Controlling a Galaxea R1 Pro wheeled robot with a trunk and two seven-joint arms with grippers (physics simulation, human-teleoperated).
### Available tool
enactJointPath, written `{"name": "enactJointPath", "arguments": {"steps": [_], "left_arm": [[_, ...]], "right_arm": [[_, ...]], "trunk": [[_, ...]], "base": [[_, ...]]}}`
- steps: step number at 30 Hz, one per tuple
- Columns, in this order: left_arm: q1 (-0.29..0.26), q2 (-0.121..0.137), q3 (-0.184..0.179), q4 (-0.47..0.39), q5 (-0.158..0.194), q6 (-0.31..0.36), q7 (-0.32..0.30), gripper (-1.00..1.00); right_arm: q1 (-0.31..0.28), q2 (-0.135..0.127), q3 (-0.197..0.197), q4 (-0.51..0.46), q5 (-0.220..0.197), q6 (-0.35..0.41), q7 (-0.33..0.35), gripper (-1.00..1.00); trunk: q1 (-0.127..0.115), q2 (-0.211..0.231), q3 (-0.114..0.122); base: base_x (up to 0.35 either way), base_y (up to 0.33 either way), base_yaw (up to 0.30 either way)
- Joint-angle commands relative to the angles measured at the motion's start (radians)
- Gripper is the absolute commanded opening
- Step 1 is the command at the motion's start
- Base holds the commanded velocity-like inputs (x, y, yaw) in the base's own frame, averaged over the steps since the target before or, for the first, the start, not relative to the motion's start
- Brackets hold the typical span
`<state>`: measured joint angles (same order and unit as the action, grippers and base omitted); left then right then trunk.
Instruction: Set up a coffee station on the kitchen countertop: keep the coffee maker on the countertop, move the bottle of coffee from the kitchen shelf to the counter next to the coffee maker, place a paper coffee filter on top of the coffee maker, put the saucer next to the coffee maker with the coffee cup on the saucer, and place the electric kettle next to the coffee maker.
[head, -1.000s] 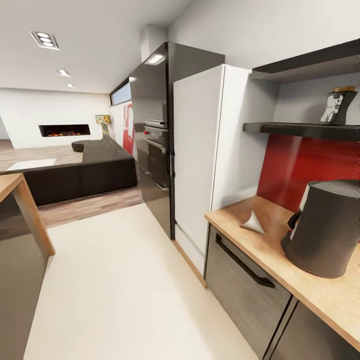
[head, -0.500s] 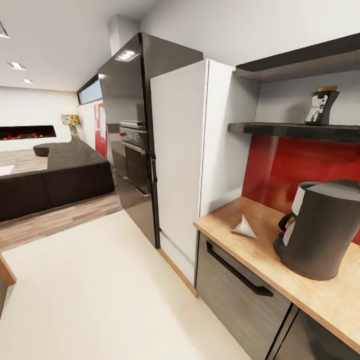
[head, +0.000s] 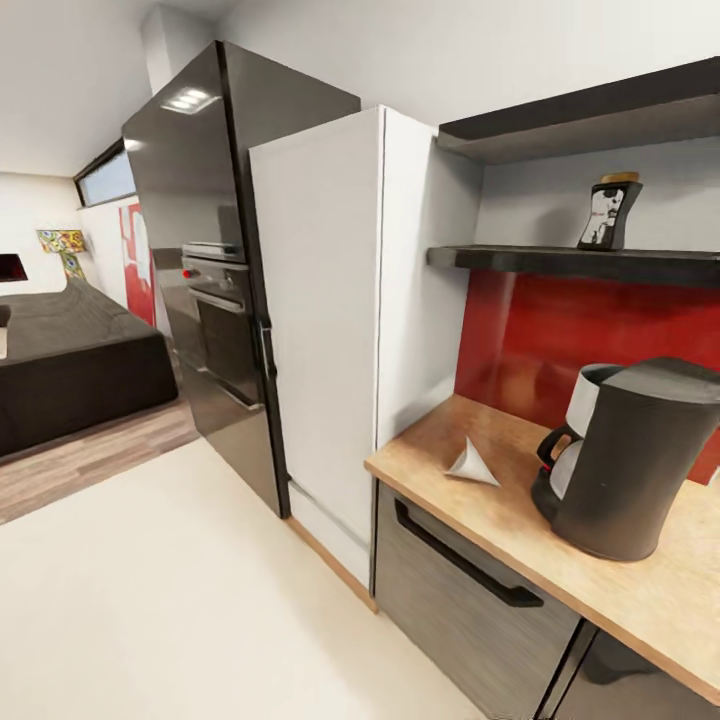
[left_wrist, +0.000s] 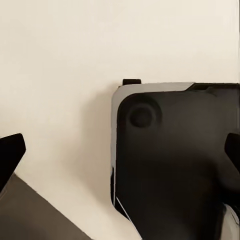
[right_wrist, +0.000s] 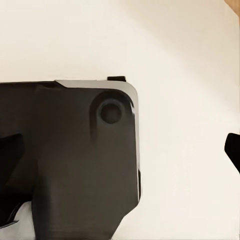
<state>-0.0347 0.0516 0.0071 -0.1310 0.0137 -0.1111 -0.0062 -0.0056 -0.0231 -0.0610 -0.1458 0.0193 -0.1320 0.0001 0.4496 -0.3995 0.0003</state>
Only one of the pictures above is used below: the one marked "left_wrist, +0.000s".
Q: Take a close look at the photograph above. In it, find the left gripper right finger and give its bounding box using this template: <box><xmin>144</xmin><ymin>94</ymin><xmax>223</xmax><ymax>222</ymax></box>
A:
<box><xmin>224</xmin><ymin>133</ymin><xmax>240</xmax><ymax>173</ymax></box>

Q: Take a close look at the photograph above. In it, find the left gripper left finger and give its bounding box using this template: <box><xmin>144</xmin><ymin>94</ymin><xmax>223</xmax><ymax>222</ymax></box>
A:
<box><xmin>0</xmin><ymin>133</ymin><xmax>26</xmax><ymax>193</ymax></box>

